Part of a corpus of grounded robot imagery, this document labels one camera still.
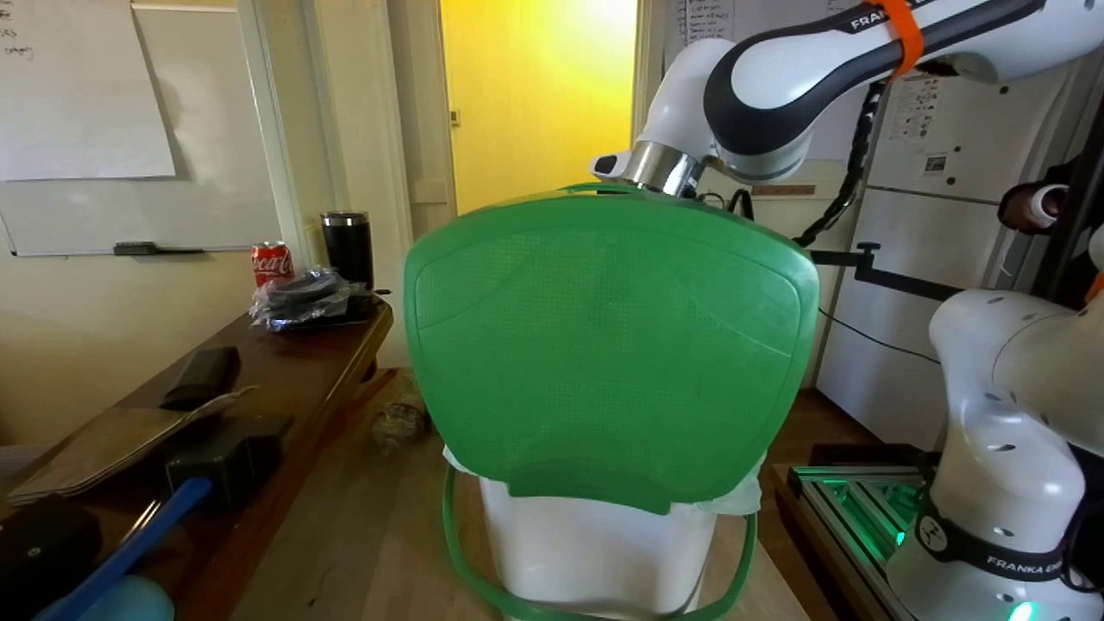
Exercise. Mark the whiteboard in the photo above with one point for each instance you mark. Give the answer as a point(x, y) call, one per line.
point(78, 96)

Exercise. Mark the red soda can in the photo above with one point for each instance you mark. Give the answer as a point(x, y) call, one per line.
point(270, 265)

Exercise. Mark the black whiteboard eraser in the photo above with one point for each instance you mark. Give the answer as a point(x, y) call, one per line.
point(150, 249)

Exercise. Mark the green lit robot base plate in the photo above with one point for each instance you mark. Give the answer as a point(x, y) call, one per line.
point(860, 512)

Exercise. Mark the blue handled tool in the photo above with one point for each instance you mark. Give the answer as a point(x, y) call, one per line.
point(140, 538)

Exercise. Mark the green trash can lid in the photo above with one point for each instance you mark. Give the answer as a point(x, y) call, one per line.
point(608, 346)

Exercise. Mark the black tumbler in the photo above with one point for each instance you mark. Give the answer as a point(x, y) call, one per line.
point(349, 249)

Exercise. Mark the white trash can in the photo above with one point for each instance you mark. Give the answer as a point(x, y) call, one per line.
point(590, 560)

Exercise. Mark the black pouch on table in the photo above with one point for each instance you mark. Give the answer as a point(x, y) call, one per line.
point(209, 375)

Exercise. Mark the crumpled dark plastic bag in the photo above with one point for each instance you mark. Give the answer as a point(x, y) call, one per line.
point(308, 303)

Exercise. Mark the dark wooden side table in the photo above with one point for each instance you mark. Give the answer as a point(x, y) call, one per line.
point(71, 505)

